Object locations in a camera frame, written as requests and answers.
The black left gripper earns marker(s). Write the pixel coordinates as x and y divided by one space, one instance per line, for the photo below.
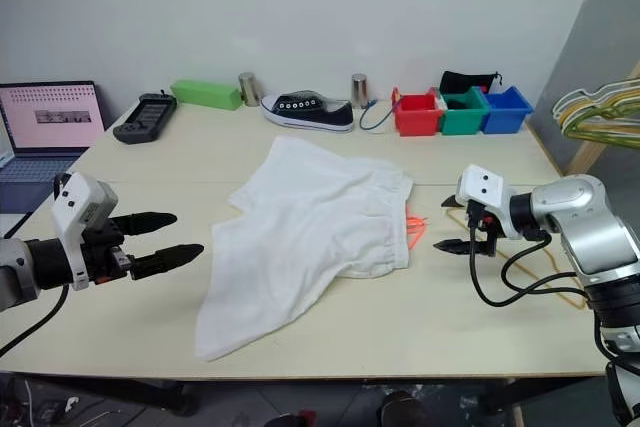
107 252

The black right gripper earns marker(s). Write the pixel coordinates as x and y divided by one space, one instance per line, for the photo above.
486 237

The white cloth shorts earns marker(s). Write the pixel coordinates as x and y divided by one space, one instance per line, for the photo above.
300 237

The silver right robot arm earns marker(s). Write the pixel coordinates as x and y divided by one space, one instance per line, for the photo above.
575 202

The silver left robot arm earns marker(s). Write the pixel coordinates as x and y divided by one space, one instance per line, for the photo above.
20 272

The orange clothes hanger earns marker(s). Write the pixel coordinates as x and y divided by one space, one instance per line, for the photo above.
416 227

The yellow clothes hanger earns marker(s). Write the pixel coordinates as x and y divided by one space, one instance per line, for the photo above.
575 114

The green clothes hanger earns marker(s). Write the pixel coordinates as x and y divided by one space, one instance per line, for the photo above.
595 137

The white clothes hanger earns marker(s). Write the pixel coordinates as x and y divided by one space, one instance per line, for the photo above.
582 93

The green plastic bin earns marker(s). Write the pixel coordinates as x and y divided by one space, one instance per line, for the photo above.
462 122

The red plastic bin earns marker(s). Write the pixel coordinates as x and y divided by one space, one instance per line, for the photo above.
417 119

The blue plastic bin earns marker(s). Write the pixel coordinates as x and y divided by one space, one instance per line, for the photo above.
502 117

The black handheld controller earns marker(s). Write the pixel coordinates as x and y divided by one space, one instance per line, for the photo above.
145 119

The green rectangular box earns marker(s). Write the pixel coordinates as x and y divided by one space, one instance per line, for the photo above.
205 93

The silver metal cup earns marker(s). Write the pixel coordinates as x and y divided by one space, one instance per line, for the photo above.
248 89
359 91

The open laptop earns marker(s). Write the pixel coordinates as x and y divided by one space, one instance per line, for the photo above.
45 117

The black and white sneaker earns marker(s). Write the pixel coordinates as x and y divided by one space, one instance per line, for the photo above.
320 114

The dark rounded shape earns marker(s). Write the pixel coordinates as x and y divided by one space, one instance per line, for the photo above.
402 404

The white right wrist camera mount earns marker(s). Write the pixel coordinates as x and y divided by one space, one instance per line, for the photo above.
485 187

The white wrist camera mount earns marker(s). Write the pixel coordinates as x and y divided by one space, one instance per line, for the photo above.
75 202
485 187

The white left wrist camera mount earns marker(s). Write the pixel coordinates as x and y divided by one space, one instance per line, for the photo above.
75 202

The wooden rack post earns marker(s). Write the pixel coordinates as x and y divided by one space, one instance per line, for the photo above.
587 157

